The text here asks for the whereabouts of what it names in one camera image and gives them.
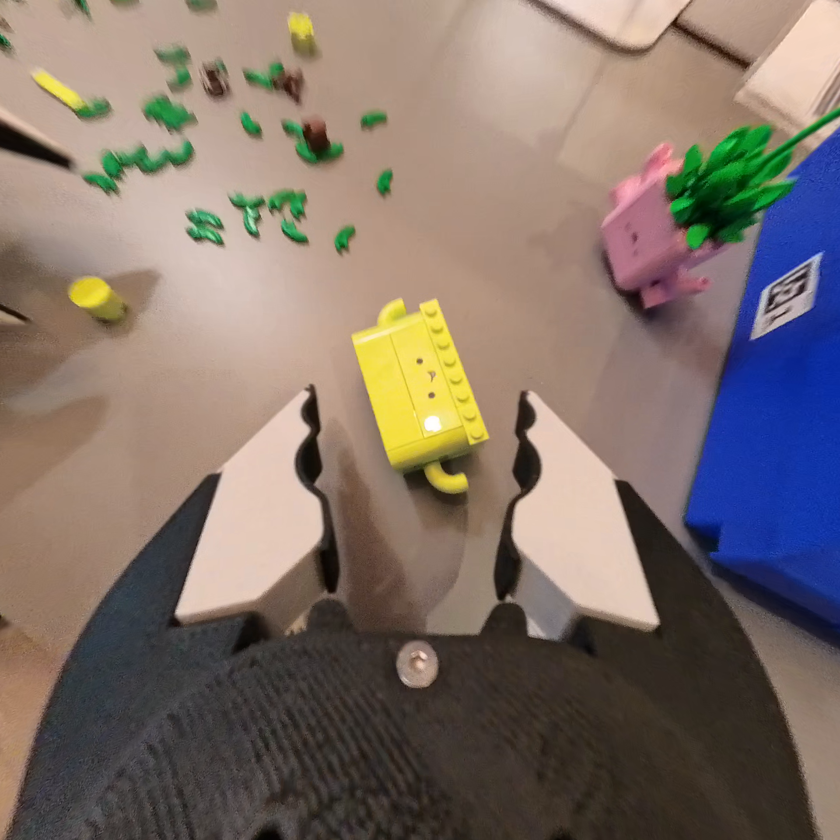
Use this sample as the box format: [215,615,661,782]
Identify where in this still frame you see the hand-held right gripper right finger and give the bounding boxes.
[495,390,660,642]

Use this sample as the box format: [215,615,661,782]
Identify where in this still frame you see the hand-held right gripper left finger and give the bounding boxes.
[174,386,340,635]

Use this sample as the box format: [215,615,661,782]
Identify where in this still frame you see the lime green brick model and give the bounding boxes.
[351,298,490,495]

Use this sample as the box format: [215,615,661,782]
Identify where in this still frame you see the yellow flat bar tile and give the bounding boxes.
[31,67,90,111]

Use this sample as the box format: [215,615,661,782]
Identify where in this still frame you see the scattered green leaf pieces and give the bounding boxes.
[0,0,395,255]

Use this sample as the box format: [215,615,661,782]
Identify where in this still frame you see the blue plastic bin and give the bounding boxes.
[686,128,840,632]

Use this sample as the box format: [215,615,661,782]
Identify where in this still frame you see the brown block on green leaves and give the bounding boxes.
[295,117,345,164]

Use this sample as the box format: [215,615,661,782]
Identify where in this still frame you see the pink brick flowerpot model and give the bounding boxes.
[600,105,840,310]

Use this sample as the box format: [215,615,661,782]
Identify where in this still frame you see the white printed paper sheet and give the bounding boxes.
[735,0,840,126]

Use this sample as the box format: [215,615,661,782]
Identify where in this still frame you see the white book stand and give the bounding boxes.
[538,0,694,51]

